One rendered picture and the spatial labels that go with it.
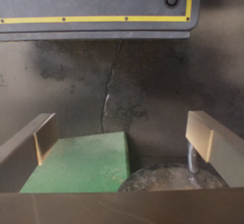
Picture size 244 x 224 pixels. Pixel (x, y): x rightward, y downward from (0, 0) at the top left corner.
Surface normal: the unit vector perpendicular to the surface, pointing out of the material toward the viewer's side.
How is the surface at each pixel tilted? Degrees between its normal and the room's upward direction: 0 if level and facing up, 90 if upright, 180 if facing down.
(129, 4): 0
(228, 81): 0
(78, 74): 0
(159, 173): 74
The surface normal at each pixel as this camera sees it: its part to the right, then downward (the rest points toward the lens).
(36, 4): 0.02, 0.29
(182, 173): -0.24, -0.83
